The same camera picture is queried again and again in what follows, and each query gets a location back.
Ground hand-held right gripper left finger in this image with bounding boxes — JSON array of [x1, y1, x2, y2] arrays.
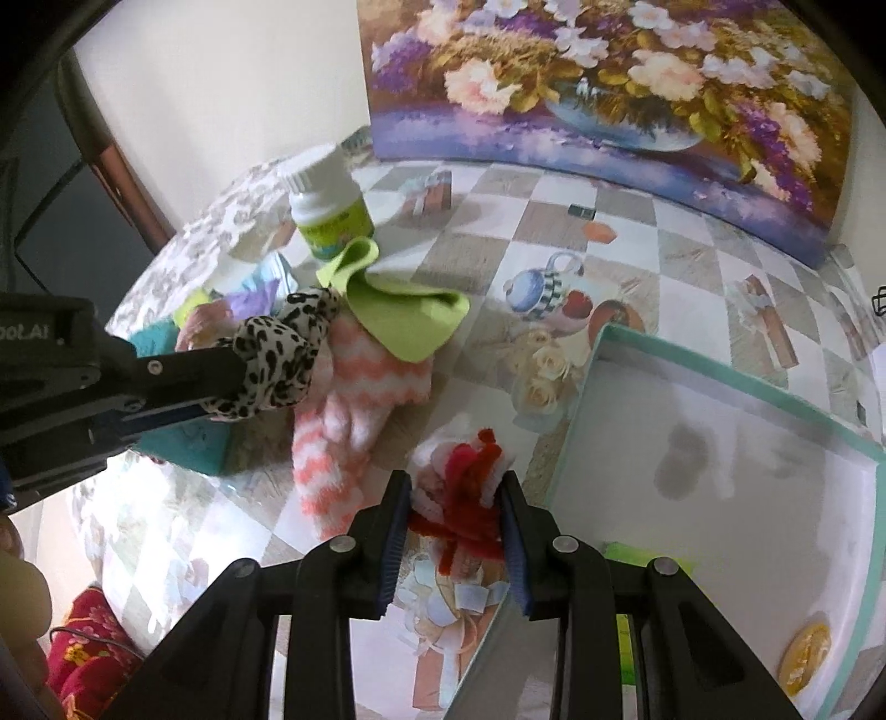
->
[[104, 471, 416, 720]]

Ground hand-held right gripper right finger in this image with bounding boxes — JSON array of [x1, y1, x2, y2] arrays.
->
[[499, 471, 807, 720]]

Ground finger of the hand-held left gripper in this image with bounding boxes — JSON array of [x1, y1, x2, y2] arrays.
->
[[90, 403, 226, 454], [131, 344, 246, 405]]

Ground leopard print scrunchie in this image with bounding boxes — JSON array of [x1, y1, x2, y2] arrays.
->
[[208, 287, 342, 422]]

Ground red and white fuzzy bundle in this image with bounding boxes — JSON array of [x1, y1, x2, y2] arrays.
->
[[408, 428, 517, 577]]

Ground white box with teal rim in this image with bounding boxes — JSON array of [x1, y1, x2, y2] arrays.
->
[[443, 324, 886, 720]]

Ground green cloth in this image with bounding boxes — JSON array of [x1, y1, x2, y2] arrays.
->
[[316, 236, 472, 362]]

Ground pink soft item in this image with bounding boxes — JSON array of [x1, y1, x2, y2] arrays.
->
[[175, 303, 240, 356]]

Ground purple soft cloth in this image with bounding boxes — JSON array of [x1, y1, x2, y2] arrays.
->
[[225, 286, 293, 321]]

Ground person's left hand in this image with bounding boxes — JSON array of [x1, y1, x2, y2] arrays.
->
[[0, 516, 55, 720]]

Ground teal knitted cloth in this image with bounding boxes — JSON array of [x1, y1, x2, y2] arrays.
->
[[130, 322, 229, 479]]

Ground pink and white striped sock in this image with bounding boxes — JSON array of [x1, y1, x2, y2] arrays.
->
[[291, 315, 434, 542]]

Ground green paper sheet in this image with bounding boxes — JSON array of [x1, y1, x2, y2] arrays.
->
[[602, 540, 700, 683]]

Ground grey floral cloth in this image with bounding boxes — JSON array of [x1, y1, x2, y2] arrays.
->
[[69, 156, 347, 659]]

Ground red floral blanket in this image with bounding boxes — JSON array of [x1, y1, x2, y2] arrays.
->
[[45, 585, 150, 720]]

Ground yellow round object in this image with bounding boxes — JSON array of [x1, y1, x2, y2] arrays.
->
[[779, 623, 832, 688]]

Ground checked printed tablecloth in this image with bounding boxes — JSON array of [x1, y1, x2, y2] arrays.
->
[[104, 131, 886, 714]]

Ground floral painting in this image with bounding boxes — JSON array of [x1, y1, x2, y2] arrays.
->
[[356, 0, 856, 268]]

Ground brown door frame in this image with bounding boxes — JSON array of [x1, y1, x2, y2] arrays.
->
[[59, 48, 177, 254]]

